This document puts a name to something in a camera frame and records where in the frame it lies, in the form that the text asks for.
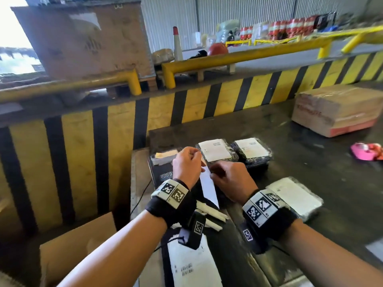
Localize person's left hand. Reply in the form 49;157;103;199
173;146;206;190

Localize person's right hand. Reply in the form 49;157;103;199
210;161;259;203

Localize white label strip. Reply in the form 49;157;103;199
199;166;221;208

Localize person's left forearm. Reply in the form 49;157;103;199
57;210;168;287

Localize person's right forearm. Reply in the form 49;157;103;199
280;219;383;287

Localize black parcel with white label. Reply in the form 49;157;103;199
230;137;273;170
196;139;240;165

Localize black label printer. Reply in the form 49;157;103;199
148;149;184;189

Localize white backing paper strips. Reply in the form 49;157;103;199
194;200;230;232

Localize black left wrist band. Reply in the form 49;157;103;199
145;179;207;250

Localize black wrist band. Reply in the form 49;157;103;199
239;188;297;255
145;179;207;250

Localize black right wrist band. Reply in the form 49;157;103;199
239;188;297;255

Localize clear-wrapped parcel with white label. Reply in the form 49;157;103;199
265;177;324;222

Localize black parcel with barcode label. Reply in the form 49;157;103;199
161;226;224;287

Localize brown wrapped sack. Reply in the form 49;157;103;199
153;48;175;67

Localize red helmet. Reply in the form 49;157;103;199
208;42;229;56

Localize white traffic cone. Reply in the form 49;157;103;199
173;26;184;62

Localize yellow black striped barrier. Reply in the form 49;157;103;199
0;51;383;236

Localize plastic-wrapped bundle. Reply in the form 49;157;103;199
216;19;241;44

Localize taped cardboard box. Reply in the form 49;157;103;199
292;84;383;138

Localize pink object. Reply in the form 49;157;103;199
351;142;383;162

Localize row of red barrels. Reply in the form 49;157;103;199
239;15;318;41

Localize large brown cardboard box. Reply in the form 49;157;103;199
10;1;157;82

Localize open cardboard box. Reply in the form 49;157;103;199
39;211;118;287

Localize black cable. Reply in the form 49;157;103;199
131;179;153;221

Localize yellow guard rail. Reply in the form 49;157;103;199
0;69;142;104
162;36;333;89
341;25;383;55

